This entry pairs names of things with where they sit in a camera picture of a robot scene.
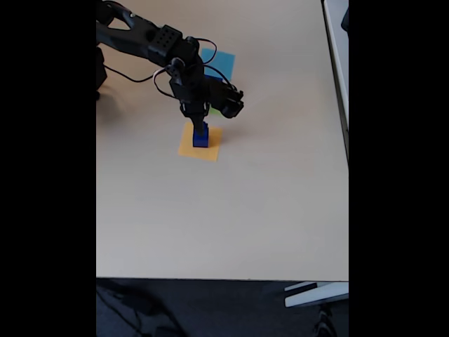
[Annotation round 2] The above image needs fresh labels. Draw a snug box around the orange paper square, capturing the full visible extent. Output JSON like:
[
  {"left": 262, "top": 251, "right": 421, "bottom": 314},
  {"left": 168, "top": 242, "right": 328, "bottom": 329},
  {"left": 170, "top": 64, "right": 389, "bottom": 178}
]
[{"left": 177, "top": 121, "right": 224, "bottom": 162}]

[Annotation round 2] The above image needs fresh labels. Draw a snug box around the medium blue cube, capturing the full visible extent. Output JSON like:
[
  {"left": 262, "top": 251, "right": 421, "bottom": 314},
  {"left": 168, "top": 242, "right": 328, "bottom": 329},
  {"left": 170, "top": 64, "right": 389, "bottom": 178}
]
[{"left": 192, "top": 126, "right": 210, "bottom": 148}]

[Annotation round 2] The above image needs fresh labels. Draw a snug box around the blue paper square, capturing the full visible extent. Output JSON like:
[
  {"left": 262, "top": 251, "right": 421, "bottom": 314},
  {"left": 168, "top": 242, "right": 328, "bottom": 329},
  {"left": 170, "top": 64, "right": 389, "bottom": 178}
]
[{"left": 200, "top": 48, "right": 236, "bottom": 81}]

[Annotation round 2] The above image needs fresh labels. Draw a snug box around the white table foot bar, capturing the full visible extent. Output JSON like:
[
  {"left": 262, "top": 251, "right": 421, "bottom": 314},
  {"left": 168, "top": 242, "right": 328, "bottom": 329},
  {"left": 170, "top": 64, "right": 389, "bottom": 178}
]
[{"left": 283, "top": 281, "right": 349, "bottom": 308}]

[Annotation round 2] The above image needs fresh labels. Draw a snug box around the black floor cable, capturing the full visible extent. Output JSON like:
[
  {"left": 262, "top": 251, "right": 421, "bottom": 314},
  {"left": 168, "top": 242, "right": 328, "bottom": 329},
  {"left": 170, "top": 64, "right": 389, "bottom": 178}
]
[{"left": 96, "top": 280, "right": 183, "bottom": 337}]

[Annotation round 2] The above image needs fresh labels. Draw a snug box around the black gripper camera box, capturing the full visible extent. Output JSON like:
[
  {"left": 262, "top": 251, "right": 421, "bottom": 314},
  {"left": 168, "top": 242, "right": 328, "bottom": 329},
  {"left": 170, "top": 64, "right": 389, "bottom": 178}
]
[{"left": 218, "top": 89, "right": 245, "bottom": 120}]

